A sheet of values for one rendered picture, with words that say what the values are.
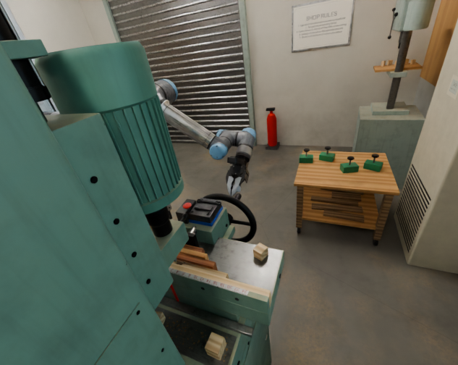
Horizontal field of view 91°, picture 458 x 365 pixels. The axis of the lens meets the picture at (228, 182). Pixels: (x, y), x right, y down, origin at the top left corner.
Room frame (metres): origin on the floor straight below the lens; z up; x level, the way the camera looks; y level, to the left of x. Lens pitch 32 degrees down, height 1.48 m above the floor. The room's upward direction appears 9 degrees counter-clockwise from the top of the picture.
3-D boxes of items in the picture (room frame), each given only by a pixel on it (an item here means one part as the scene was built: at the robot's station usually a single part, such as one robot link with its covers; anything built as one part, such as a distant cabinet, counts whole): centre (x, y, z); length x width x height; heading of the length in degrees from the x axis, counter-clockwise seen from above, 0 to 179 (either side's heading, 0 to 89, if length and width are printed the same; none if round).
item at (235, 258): (0.57, 0.15, 0.87); 0.61 x 0.30 x 0.06; 63
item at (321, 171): (1.49, -0.89, 0.32); 0.66 x 0.57 x 0.64; 63
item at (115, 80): (0.47, 0.20, 1.35); 0.18 x 0.18 x 0.31
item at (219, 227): (0.64, 0.12, 0.91); 0.15 x 0.14 x 0.09; 63
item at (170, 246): (0.45, 0.21, 1.03); 0.14 x 0.07 x 0.09; 153
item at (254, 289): (0.46, 0.21, 0.92); 0.60 x 0.02 x 0.05; 63
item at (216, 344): (0.28, 0.10, 0.82); 0.04 x 0.04 x 0.04; 61
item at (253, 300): (0.44, 0.22, 0.93); 0.60 x 0.02 x 0.06; 63
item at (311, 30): (3.01, -1.32, 1.48); 0.64 x 0.02 x 0.46; 63
